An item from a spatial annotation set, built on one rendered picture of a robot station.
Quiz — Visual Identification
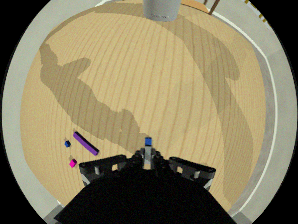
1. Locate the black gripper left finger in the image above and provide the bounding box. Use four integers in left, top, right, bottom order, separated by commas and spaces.
79, 148, 145, 186

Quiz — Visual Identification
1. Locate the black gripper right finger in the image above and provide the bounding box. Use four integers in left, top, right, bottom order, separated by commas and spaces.
150, 148, 216, 191

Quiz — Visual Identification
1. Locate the purple rod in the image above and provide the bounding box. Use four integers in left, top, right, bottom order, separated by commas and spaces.
73, 131, 100, 156

